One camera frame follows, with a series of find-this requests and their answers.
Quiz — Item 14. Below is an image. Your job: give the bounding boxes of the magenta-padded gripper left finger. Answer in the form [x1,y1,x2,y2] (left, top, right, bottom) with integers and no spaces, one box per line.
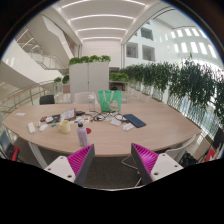
[43,143,96,188]

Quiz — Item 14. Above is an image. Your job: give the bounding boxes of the black office chair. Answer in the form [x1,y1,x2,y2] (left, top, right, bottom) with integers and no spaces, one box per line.
[39,94,56,106]

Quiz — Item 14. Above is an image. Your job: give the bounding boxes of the black notebook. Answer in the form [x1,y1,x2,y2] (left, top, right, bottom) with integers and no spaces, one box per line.
[49,114,63,124]

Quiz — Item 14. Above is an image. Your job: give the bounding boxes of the row of green hedge plants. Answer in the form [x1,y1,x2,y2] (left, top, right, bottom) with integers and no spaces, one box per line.
[109,58,224,128]

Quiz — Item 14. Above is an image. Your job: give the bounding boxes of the white printed booklet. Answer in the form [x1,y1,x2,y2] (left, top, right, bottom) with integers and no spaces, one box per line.
[59,107,77,122]

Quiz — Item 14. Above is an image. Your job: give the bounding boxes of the white power strip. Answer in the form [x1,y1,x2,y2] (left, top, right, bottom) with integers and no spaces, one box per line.
[27,121,37,135]

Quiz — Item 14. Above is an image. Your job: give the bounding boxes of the green potted plant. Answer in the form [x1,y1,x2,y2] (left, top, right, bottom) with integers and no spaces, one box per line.
[53,75,71,94]

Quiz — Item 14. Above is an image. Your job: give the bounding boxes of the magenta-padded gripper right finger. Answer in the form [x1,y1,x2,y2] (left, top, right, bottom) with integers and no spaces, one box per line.
[130,143,184,186]

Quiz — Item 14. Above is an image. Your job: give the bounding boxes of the white chair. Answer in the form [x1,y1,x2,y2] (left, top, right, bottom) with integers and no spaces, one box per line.
[164,134,198,164]
[73,91,98,104]

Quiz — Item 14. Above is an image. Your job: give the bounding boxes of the white cabinet topped with plants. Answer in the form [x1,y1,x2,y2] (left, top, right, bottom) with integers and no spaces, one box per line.
[68,54,112,98]

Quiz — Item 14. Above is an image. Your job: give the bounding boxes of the clear shaker bottle white lid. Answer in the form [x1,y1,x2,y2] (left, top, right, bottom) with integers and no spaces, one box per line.
[87,93,97,113]

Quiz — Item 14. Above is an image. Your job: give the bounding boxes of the tangled black cables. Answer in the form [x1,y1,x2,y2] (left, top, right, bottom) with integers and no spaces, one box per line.
[90,111,128,123]

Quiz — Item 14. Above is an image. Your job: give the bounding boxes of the cream yellow mug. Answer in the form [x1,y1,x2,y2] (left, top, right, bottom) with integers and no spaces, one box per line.
[56,119,72,135]

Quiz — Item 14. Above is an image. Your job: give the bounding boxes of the green tote bag cat print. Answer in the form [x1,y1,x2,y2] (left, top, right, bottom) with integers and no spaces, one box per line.
[97,89,123,113]

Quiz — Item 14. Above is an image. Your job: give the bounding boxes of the white labelled packet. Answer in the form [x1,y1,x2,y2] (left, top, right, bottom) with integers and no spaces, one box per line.
[122,123,135,132]

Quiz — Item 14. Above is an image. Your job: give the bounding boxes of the purple drink bottle black cap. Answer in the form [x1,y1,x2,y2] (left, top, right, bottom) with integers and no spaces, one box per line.
[77,122,89,148]

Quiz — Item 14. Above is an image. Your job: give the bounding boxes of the black and red chair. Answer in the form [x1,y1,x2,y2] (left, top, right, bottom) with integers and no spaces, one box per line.
[0,131,20,162]

